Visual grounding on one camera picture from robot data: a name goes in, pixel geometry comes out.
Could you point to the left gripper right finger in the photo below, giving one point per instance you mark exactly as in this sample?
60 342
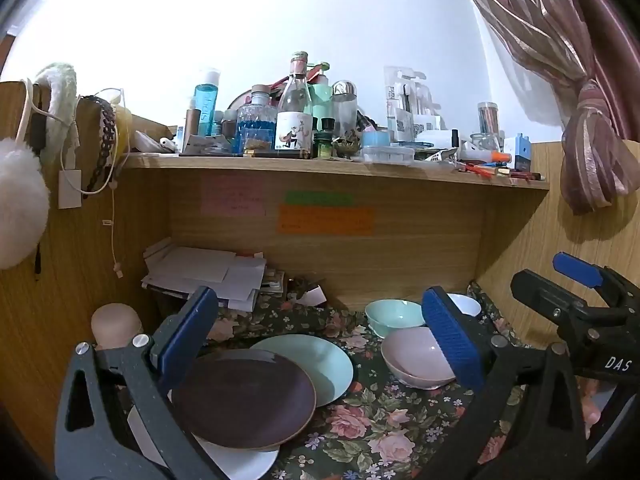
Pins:
546 441

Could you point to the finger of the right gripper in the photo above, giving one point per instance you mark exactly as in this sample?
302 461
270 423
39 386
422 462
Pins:
612 287
553 302

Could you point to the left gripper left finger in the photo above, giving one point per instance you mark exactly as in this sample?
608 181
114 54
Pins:
92 436

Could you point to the white bowl black spots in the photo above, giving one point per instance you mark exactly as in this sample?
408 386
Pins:
466 304

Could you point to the white plate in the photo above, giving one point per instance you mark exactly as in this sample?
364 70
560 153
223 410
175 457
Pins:
236 464

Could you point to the dark brown plate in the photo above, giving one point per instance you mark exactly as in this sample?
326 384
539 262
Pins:
246 399

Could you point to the pink bowl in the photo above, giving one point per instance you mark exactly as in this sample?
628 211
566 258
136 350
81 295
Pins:
415 358

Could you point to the mint green bowl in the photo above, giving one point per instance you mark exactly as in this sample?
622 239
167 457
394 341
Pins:
387 315

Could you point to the mint green plate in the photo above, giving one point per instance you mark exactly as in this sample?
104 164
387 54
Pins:
328 366

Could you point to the right hand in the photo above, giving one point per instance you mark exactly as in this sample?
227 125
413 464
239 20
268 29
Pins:
592 393

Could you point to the blue pencil sharpener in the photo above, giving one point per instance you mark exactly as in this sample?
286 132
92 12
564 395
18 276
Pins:
522 153

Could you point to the floral dark green cloth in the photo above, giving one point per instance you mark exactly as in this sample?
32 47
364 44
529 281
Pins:
378 429

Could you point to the stack of white papers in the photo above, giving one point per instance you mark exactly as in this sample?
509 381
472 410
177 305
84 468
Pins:
179 271

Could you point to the jar of pens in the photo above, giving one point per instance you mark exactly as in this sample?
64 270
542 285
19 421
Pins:
488 117

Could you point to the clear plastic package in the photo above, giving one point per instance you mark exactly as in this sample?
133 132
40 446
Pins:
410 109

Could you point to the white fluffy earmuffs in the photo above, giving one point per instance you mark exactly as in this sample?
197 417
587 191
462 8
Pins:
25 197

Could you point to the small white box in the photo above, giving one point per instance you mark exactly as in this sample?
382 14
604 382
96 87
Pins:
312 298

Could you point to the pink striped curtain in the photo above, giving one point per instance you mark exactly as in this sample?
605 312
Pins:
590 56

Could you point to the orange sticky note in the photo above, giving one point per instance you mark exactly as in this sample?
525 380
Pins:
326 220

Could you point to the pink sticky note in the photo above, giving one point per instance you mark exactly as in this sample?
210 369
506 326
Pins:
232 196

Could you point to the frosted bottle silver cap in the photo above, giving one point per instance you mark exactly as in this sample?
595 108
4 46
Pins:
345 107

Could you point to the green sticky note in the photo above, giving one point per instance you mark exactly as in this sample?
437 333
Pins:
318 198

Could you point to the black lace headband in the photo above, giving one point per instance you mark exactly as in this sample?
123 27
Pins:
108 138

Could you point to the white illustrated mug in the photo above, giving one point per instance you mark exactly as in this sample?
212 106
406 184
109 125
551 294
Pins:
293 131

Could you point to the clear glass bottle pink cap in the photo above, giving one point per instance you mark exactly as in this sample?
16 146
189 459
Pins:
296 95

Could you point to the square blue liquid bottle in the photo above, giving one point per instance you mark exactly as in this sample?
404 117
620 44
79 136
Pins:
256 122

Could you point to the blue liquid tall bottle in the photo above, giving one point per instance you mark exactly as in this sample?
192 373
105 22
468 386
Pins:
205 98

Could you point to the white charger with cable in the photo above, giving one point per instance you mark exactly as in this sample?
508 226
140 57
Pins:
69 175

